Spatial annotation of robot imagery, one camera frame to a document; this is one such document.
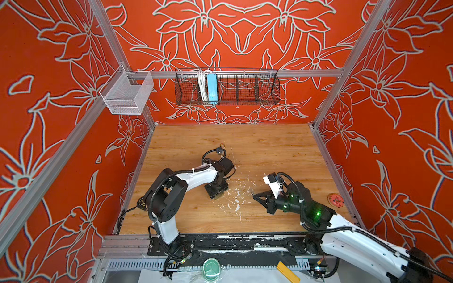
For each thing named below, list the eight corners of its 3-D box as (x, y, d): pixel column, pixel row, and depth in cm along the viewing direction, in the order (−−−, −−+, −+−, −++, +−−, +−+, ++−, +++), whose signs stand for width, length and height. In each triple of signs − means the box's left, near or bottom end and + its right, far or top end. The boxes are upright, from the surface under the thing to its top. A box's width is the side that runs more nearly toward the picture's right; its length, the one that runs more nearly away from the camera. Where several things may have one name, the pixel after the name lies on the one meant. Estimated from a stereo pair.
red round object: (330, 207, 85) (333, 204, 83) (326, 196, 89) (329, 193, 86) (342, 207, 85) (346, 204, 83) (337, 196, 89) (341, 193, 86)
